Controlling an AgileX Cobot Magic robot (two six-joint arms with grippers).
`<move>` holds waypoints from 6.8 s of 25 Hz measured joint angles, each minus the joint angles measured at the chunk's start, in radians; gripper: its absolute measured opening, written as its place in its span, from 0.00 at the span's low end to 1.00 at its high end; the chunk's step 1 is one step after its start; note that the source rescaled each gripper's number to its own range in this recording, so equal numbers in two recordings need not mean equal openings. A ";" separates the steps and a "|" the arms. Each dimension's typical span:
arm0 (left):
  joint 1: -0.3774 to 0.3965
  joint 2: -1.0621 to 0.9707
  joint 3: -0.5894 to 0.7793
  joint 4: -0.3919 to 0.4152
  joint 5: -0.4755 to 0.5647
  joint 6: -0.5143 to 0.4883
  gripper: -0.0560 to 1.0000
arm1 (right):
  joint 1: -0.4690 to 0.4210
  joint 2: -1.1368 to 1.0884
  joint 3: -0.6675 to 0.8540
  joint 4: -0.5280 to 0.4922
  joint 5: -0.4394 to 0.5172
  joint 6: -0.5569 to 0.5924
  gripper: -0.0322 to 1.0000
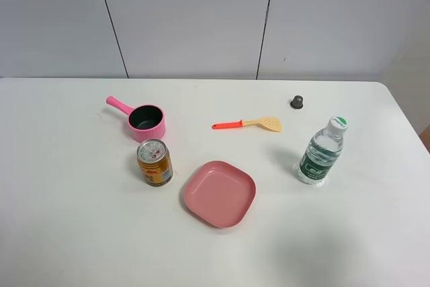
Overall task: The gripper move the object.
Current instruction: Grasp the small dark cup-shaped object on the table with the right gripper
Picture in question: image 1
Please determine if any dark brown coffee capsule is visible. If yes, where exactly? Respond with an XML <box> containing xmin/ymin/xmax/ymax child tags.
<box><xmin>290</xmin><ymin>95</ymin><xmax>304</xmax><ymax>110</ymax></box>

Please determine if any orange yellow toy spatula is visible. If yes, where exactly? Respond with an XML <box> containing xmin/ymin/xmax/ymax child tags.
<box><xmin>212</xmin><ymin>117</ymin><xmax>282</xmax><ymax>132</ymax></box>

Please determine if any pink square plate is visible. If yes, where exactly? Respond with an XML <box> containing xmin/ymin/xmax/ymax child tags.
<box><xmin>183</xmin><ymin>161</ymin><xmax>256</xmax><ymax>229</ymax></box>

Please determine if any pink toy saucepan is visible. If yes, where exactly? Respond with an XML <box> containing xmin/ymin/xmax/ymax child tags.
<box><xmin>105</xmin><ymin>96</ymin><xmax>166</xmax><ymax>142</ymax></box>

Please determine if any gold drink can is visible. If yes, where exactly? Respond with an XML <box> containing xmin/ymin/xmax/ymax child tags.
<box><xmin>136</xmin><ymin>139</ymin><xmax>173</xmax><ymax>187</ymax></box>

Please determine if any clear water bottle green label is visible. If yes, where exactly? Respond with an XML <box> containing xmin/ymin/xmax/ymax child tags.
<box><xmin>297</xmin><ymin>116</ymin><xmax>348</xmax><ymax>185</ymax></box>

